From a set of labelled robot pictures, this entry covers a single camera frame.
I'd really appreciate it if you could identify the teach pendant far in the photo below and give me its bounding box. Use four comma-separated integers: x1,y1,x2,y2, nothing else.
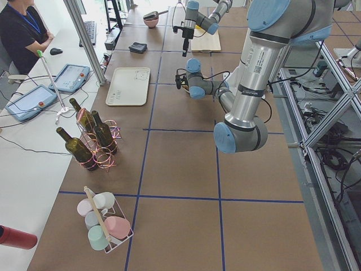
54,64,90,94

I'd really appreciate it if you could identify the dark wine bottle lower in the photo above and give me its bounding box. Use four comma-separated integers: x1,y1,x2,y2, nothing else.
91,110,117,155

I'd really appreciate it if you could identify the cream bear tray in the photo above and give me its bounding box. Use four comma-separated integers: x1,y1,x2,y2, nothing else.
105,67,151,106

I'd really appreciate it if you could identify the steel scoop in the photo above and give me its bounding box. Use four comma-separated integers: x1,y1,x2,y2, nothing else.
143,10,168,20

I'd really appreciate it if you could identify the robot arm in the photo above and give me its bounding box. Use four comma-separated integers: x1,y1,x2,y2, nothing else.
186,1,334,154
173,0,233,57

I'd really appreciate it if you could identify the dark wine bottle upper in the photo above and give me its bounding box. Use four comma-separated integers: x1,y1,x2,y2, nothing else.
56,127,98,171

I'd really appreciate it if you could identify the green tipped stick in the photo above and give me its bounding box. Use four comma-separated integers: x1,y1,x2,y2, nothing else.
36,50,69,116

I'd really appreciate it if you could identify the white cup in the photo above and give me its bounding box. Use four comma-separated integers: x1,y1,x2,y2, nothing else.
93,192,115,209

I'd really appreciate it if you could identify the copper wire bottle rack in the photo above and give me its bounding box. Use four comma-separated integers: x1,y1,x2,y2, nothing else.
77,120,121,171

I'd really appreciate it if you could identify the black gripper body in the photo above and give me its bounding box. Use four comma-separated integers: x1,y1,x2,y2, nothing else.
175,73,188,90
173,26,195,48

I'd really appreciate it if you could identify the black keyboard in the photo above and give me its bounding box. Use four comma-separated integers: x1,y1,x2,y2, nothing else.
83,21,96,45

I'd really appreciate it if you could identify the grey cup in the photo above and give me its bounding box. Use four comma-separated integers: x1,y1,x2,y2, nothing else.
85,211,99,230

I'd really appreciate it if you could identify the aluminium frame post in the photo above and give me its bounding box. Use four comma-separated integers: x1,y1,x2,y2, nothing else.
63,0,106,86

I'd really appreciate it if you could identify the pink bowl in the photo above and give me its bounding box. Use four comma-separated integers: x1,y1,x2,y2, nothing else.
143,16,159,28

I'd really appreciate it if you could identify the salmon pink cup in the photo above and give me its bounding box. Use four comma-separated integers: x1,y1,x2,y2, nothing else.
104,216,131,239

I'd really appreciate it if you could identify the black computer mouse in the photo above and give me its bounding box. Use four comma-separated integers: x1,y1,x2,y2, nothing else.
50,48,63,55

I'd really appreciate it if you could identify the teach pendant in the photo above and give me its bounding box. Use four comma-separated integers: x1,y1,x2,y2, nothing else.
54,64,90,94
5,85,57,122

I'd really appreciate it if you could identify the wooden cutting board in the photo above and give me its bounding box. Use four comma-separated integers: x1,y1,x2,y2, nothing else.
191,27,221,53

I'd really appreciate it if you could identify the light pink cup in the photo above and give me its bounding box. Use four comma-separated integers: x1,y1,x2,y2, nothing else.
77,199,93,217

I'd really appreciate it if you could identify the grey folded cloth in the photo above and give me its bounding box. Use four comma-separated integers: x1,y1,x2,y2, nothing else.
129,42,147,54

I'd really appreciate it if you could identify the dark wine bottle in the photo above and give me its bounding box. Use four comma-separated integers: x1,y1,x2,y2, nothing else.
91,110,117,155
69,98,95,133
56,127,98,171

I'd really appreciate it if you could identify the mint green cup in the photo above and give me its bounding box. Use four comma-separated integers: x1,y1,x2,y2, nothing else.
87,225,109,251

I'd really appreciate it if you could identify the teach pendant near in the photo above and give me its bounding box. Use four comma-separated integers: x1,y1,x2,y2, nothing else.
5,85,57,122

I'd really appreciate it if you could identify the white wire cup rack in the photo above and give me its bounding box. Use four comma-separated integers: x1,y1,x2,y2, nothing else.
83,186,134,253

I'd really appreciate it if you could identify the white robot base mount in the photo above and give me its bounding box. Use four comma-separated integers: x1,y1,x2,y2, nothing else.
333,46,360,72

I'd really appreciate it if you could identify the person in black shirt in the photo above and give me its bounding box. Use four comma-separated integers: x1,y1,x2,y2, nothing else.
1,0,54,75

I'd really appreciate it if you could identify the red bottle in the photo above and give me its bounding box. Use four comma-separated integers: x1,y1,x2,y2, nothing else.
1,225,38,250

